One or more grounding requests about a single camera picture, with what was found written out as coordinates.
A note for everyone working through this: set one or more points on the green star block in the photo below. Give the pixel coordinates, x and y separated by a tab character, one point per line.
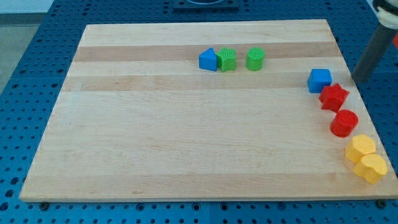
226	59

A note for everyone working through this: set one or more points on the red star block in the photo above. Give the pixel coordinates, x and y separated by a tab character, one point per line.
333	97

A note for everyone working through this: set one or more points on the blue triangle block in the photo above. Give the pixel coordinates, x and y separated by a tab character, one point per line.
207	60

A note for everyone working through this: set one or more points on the yellow heart block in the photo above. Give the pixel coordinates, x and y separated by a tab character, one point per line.
371	167

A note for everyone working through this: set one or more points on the wooden board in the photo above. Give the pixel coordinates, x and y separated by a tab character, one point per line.
137	120

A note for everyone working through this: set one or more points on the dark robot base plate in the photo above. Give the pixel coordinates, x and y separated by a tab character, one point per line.
192	5

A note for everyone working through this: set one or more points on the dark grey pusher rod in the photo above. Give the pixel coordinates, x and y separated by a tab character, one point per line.
373	53

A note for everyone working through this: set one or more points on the red cylinder block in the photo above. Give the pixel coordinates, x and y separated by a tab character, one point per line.
343	123

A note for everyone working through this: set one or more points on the blue cube block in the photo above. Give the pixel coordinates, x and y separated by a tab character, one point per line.
317	79

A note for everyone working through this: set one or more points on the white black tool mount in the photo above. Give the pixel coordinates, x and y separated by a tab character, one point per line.
386	11

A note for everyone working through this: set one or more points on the yellow hexagon block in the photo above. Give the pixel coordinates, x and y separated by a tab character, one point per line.
358	147

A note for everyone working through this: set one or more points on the green cylinder block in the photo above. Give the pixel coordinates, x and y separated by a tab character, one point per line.
255	59

